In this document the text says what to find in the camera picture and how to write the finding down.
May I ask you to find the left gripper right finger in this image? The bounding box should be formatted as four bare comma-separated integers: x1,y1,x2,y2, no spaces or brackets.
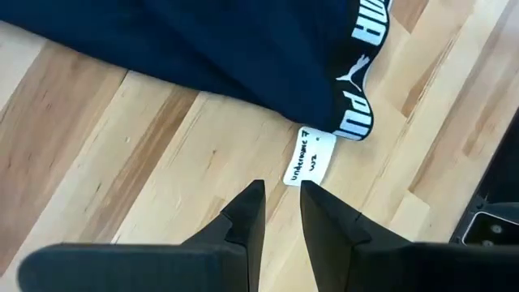
300,180,519,292

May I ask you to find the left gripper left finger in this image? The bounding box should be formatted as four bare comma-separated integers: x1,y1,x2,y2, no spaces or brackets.
18,180,267,292

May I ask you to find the black Puma underwear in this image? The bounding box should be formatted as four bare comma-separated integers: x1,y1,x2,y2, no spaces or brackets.
0,0,392,187

